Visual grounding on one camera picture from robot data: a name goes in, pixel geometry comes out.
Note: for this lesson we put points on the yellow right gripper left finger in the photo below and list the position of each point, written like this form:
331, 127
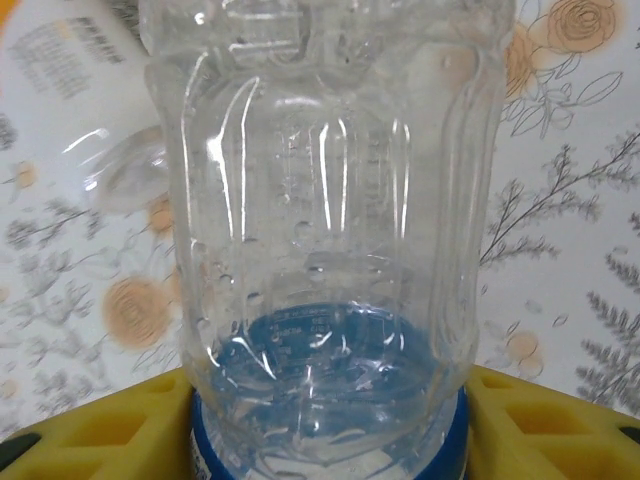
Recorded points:
100, 440

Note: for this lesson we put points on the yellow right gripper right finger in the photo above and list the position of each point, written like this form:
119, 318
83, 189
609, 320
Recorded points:
550, 440

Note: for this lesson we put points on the bottle white label orange mark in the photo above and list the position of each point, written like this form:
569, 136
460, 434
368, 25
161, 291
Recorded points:
60, 115

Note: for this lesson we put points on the clear bottle blue label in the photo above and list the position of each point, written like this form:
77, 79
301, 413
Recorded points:
325, 200

